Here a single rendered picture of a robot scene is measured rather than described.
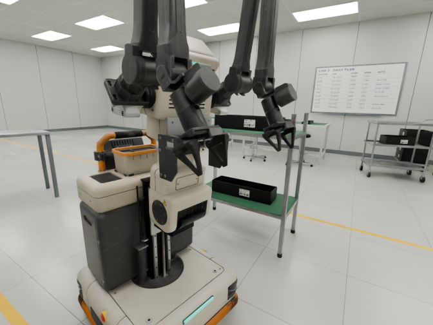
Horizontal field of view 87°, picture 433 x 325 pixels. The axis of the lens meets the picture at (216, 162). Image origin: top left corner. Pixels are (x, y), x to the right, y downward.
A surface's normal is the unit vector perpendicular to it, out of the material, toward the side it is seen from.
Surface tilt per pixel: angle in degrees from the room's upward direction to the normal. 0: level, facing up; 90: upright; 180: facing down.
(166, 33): 82
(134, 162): 92
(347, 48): 90
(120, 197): 90
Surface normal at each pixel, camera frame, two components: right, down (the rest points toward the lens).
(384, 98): -0.52, 0.20
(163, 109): 0.73, 0.32
